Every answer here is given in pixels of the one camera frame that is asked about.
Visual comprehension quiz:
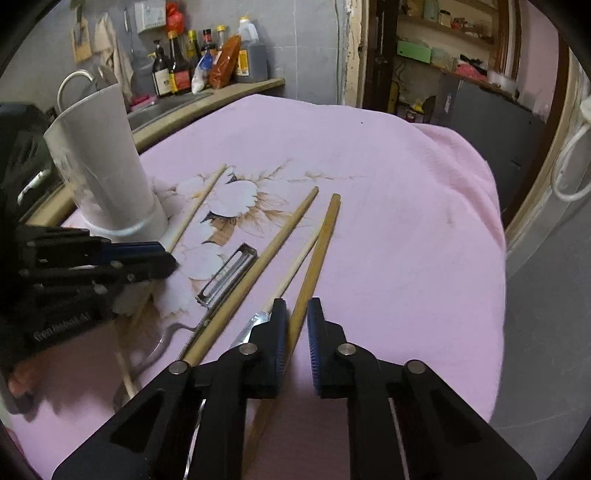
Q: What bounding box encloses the beige hanging cloth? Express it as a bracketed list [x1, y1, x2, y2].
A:
[94, 12, 135, 94]

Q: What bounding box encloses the metal peeler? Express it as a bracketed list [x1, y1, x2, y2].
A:
[113, 243, 258, 407]

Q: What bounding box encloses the white and blue bag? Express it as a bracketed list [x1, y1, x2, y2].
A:
[191, 50, 216, 95]

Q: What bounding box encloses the chrome faucet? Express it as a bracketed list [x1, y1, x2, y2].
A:
[57, 69, 99, 117]

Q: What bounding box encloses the white wall box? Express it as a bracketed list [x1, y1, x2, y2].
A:
[135, 0, 168, 34]

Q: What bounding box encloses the dark sauce bottle yellow label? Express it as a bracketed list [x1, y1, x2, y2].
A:
[167, 31, 193, 96]

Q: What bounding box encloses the thick tan chopstick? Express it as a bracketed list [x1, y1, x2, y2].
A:
[182, 186, 320, 366]

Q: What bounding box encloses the yellow cap bottle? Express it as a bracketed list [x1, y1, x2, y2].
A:
[187, 30, 202, 71]

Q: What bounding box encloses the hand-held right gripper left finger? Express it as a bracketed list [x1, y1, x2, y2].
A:
[52, 298, 289, 480]

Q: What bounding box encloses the cream door frame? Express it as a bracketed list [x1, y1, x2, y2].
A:
[344, 0, 370, 110]

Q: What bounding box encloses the green box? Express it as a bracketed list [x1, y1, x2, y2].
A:
[396, 40, 433, 65]

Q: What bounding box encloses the orange snack packet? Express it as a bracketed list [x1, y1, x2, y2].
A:
[207, 36, 242, 90]

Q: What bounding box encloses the metal spoon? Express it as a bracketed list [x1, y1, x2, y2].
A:
[228, 310, 273, 352]

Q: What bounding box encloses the hanging wooden board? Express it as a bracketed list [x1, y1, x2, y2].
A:
[71, 8, 93, 64]

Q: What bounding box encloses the thin pale chopstick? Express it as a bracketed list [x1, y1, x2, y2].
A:
[164, 164, 228, 254]
[115, 318, 138, 398]
[264, 226, 324, 317]

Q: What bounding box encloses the dark sauce bottle white label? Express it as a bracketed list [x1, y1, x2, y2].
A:
[151, 41, 174, 98]

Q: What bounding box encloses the pink floral cloth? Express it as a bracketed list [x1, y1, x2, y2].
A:
[9, 95, 509, 480]

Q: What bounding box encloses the black cabinet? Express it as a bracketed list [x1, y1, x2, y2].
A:
[433, 73, 549, 214]

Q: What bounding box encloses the large dark liquid jug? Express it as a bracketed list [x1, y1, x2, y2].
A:
[235, 17, 269, 84]

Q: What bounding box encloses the brown wooden chopstick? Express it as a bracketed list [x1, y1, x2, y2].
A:
[242, 193, 343, 469]

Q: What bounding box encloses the person's left hand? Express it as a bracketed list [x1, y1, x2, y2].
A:
[7, 357, 47, 400]

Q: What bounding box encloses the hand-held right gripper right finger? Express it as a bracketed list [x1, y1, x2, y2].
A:
[307, 298, 539, 480]

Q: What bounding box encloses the wooden shelf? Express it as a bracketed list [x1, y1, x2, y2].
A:
[397, 0, 509, 48]

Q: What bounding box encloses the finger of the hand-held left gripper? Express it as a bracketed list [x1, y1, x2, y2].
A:
[25, 226, 169, 267]
[18, 252, 178, 324]

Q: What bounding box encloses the white plastic utensil holder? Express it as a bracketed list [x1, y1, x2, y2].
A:
[44, 84, 169, 241]

